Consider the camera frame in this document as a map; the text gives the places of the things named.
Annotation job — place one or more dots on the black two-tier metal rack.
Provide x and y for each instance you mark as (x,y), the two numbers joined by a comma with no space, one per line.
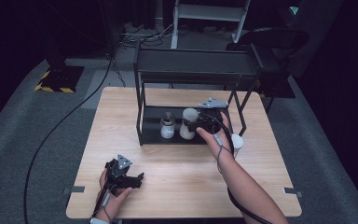
(195,63)

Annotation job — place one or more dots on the person's right hand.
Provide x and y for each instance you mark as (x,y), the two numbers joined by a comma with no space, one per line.
(220,149)

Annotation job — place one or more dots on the white frame stand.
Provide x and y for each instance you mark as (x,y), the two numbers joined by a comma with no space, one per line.
(211,12)

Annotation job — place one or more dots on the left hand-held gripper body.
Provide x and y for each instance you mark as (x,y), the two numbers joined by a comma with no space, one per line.
(119,177)

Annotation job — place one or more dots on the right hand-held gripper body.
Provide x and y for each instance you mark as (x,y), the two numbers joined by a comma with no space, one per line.
(209,119)

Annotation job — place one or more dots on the black base with striped tape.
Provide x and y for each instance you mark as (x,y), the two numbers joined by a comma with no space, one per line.
(62,77)

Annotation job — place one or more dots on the grey table bracket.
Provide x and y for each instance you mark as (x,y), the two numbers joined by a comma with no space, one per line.
(292,191)

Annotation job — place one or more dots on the person's left hand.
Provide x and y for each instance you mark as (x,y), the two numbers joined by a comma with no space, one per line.
(115,202)

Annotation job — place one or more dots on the glass jar with metal lid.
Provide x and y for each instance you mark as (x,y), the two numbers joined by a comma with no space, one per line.
(167,132)

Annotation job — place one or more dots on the black chair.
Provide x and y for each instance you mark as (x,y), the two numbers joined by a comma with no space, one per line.
(273,37)

